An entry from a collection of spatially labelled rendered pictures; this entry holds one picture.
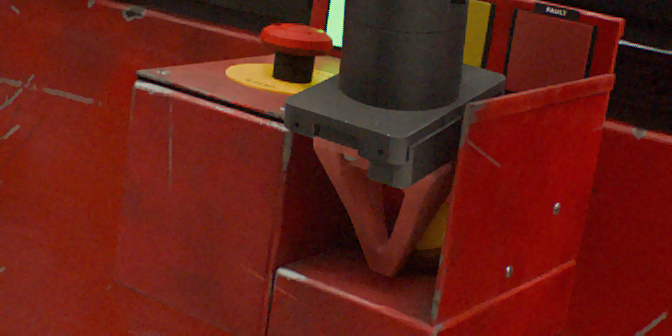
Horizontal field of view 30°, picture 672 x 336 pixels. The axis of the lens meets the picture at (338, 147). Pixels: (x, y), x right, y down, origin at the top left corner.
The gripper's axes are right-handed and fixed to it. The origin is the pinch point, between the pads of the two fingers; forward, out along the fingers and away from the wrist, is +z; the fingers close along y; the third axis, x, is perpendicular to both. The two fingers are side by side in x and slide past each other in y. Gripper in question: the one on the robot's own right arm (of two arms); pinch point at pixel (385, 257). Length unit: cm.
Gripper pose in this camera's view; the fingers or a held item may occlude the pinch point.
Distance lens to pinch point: 64.3
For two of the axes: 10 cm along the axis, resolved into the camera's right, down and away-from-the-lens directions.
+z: -0.6, 9.1, 4.1
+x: -8.3, -2.7, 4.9
